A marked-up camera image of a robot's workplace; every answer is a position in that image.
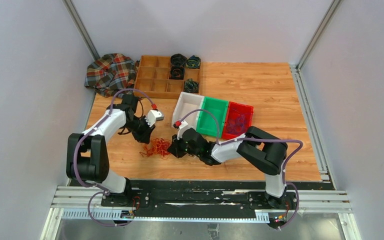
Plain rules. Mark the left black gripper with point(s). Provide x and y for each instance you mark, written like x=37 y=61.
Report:
x=145 y=136

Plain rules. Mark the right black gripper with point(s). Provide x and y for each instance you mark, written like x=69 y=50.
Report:
x=175 y=148

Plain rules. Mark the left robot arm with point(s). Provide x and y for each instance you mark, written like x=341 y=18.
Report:
x=87 y=153

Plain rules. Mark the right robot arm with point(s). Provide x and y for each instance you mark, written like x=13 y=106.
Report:
x=264 y=151

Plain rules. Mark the wooden compartment tray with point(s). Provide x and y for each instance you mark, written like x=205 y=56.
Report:
x=154 y=77

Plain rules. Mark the plaid cloth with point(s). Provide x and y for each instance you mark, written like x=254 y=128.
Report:
x=110 y=73

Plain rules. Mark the rolled dark sock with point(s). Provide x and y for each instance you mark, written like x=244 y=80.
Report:
x=191 y=86
x=176 y=72
x=178 y=60

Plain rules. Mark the red plastic bin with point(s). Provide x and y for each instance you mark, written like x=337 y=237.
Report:
x=238 y=120

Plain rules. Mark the rolled teal sock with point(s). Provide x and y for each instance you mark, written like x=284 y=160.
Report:
x=193 y=62

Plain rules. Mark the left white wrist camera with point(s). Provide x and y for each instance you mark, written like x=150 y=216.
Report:
x=153 y=116

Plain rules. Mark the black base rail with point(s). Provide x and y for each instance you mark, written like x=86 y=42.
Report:
x=201 y=199

